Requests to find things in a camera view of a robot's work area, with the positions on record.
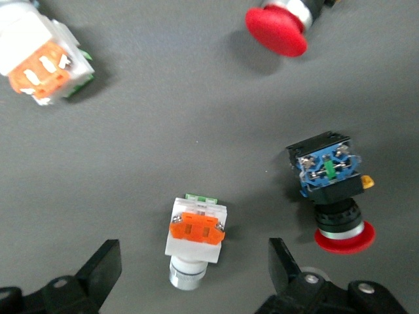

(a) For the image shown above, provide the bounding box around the white orange push button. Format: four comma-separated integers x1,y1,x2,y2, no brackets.
164,192,227,291
0,0,96,107

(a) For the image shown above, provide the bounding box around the red mushroom push button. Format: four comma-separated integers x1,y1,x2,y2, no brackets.
245,0,344,58
285,131,376,255

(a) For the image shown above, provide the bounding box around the dark grey table cover sheet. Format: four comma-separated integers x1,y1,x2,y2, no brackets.
0,0,419,314

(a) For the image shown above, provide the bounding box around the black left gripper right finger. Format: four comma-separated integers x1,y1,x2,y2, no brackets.
255,237,410,314

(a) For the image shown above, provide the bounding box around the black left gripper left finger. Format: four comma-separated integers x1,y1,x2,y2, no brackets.
0,239,122,314

